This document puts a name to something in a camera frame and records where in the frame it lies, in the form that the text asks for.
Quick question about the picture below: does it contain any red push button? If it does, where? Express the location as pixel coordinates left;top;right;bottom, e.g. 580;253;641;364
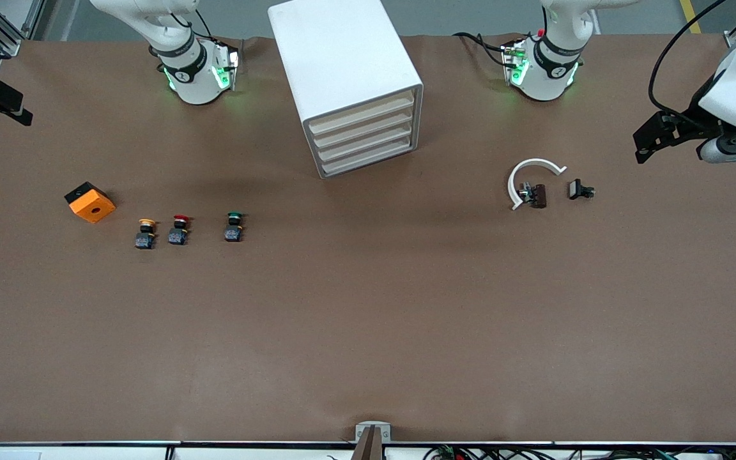
168;214;193;247

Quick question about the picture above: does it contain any brown pole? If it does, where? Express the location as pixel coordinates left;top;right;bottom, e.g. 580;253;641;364
351;426;383;460

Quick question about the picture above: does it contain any white curved plastic clamp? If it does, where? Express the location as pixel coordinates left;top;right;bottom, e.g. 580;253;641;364
509;158;567;210

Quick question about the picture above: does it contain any green push button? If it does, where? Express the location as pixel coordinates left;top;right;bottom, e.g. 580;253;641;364
224;211;246;243

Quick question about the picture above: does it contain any orange button box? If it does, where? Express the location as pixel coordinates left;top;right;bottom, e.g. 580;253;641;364
64;181;117;224

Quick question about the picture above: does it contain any yellow push button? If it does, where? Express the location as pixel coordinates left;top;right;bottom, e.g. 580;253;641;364
135;218;158;250

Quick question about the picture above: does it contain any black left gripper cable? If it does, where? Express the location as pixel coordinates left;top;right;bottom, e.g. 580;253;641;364
649;0;730;125

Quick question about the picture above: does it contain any grey metal table bracket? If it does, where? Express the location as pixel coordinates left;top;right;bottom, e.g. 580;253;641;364
355;421;392;443

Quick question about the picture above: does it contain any black left base cable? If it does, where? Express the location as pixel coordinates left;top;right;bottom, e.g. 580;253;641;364
452;31;510;68

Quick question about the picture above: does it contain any brown table cover mat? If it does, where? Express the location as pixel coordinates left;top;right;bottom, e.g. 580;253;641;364
0;33;736;445

